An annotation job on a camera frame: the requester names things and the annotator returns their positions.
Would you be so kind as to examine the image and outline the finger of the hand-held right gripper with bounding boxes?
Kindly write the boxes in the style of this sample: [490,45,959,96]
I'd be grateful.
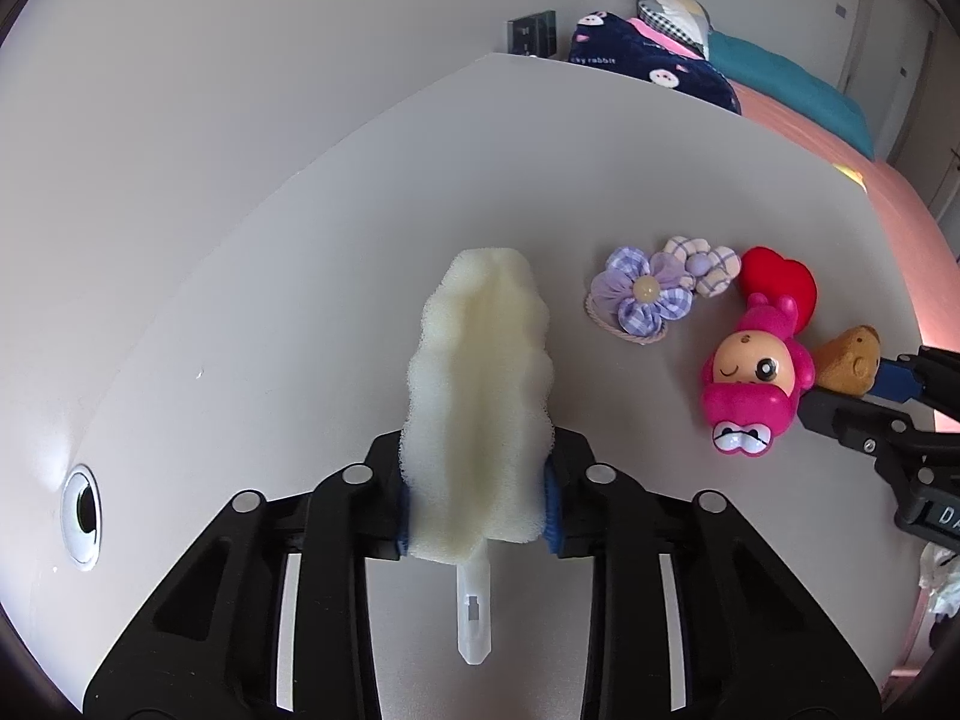
[796,386,931,492]
[870,345,960,432]

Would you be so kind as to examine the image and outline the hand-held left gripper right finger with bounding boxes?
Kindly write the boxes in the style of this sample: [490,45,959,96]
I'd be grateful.
[541,429,882,720]

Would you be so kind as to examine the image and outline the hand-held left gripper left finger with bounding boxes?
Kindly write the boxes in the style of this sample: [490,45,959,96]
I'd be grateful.
[82,431,412,720]

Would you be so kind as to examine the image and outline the brown bear toy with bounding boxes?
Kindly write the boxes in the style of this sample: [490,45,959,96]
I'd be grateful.
[811,325,884,397]

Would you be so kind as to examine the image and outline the white sponge brush head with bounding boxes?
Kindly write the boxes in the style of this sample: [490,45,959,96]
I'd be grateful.
[399,246,557,667]

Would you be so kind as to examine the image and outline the white plastic bag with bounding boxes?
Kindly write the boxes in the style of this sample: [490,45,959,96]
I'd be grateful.
[916,544,960,620]

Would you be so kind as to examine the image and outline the pink doll toy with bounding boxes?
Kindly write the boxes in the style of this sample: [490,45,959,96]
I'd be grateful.
[701,292,817,458]

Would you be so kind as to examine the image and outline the pink bed sheet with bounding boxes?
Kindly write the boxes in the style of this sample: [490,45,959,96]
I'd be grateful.
[731,81,960,436]

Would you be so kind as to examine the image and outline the red heart toy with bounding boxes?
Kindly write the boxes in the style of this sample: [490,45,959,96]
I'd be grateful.
[739,246,818,335]

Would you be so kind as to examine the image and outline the small checked flower hair clip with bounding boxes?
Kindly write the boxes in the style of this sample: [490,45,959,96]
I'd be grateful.
[664,235,742,299]

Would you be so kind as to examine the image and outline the teal blanket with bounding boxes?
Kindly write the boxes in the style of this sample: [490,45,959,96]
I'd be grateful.
[707,30,877,161]

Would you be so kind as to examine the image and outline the grey door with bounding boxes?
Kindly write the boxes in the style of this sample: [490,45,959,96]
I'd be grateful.
[838,0,944,166]

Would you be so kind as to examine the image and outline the navy printed blanket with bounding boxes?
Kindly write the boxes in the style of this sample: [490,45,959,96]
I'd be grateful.
[566,11,743,116]

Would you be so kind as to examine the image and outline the pink cloth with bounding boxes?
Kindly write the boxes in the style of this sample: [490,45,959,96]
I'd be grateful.
[626,15,700,57]

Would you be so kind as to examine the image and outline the checked pillow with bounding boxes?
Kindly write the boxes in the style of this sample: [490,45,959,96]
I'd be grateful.
[636,0,713,59]

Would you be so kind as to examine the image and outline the purple flower hair tie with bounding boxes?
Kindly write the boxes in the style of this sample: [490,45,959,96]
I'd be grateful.
[585,246,692,347]

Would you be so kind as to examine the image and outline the silver cable grommet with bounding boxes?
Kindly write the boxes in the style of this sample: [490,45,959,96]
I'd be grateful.
[61,465,104,569]

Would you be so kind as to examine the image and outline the black wall socket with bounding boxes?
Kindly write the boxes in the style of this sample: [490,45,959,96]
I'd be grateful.
[508,10,557,57]

